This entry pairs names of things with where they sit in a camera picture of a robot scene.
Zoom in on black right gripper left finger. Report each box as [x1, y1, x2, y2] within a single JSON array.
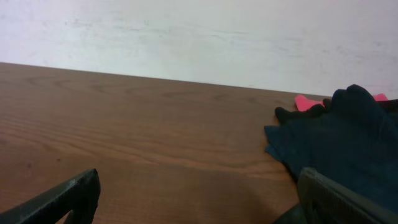
[[1, 169, 101, 224]]

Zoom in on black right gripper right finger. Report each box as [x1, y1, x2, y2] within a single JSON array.
[[274, 167, 397, 224]]

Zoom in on navy blue shorts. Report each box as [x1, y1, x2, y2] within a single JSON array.
[[264, 84, 398, 215]]

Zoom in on red garment in pile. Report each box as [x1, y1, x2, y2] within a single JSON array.
[[294, 93, 388, 111]]

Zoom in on black garment with logo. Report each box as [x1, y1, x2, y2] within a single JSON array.
[[275, 99, 397, 124]]

